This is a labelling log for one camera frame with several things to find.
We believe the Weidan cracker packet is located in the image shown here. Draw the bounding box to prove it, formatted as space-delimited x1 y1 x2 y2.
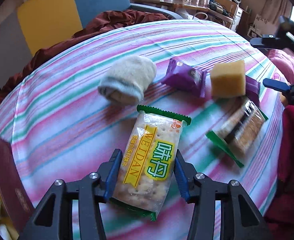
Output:
112 105 191 221

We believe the red garment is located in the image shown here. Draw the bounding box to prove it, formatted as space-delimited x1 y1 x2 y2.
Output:
264 105 294 239

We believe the gold metal tin box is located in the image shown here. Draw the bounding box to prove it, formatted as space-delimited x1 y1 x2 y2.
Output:
0 138 34 239

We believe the purple snack packet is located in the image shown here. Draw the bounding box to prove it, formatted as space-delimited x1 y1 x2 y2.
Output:
161 57 208 98
246 75 261 107

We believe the yellow sponge block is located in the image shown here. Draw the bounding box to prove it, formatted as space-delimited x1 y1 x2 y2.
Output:
210 60 246 98

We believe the seaweed cracker packet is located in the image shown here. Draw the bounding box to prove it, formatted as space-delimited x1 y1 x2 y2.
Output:
206 97 268 168

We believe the wooden desk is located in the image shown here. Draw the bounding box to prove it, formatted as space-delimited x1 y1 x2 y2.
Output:
132 0 234 24

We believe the striped bed sheet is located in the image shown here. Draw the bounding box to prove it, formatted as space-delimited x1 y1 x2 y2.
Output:
0 19 291 240

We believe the rolled white sock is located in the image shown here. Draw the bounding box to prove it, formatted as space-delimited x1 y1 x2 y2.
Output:
98 55 157 106

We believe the dark red blanket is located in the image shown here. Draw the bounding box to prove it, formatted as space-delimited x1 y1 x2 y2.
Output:
0 9 170 105

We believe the grey yellow blue headboard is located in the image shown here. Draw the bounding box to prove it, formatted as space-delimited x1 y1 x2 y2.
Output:
0 0 133 81

